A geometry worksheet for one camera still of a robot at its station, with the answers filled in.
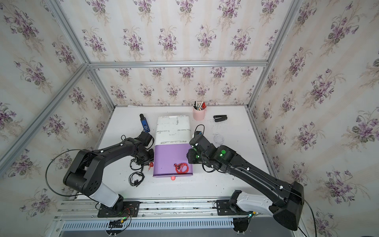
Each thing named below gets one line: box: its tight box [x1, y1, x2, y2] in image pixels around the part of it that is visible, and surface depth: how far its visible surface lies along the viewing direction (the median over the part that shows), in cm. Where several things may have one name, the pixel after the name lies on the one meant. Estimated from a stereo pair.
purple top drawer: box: [152, 143, 194, 177], surface depth 76 cm
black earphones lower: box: [128, 171, 146, 189], surface depth 85 cm
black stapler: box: [213, 114, 228, 122], surface depth 113 cm
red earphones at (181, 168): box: [173, 162, 190, 175], surface depth 76 cm
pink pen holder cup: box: [192, 107, 207, 121], surface depth 109 cm
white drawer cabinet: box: [154, 115, 191, 146], surface depth 80 cm
